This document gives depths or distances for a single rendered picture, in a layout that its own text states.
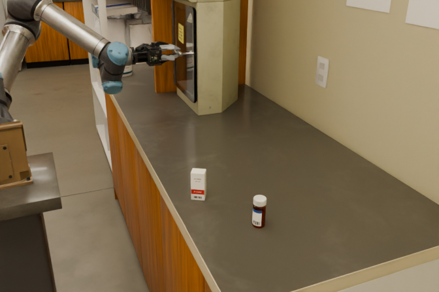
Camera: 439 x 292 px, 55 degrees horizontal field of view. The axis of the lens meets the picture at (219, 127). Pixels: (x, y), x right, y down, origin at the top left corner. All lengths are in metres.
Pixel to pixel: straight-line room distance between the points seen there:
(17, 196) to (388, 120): 1.16
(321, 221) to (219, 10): 0.96
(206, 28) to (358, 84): 0.63
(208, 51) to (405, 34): 0.76
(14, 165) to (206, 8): 0.91
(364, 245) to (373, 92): 0.59
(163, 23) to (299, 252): 1.35
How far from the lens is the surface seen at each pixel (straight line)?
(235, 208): 1.18
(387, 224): 1.20
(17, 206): 1.30
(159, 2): 2.05
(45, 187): 1.36
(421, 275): 1.20
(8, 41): 1.71
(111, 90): 1.66
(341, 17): 1.62
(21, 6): 1.68
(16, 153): 1.35
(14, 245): 1.44
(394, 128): 1.46
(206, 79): 1.78
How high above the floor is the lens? 1.58
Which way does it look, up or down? 22 degrees down
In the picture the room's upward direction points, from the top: 1 degrees clockwise
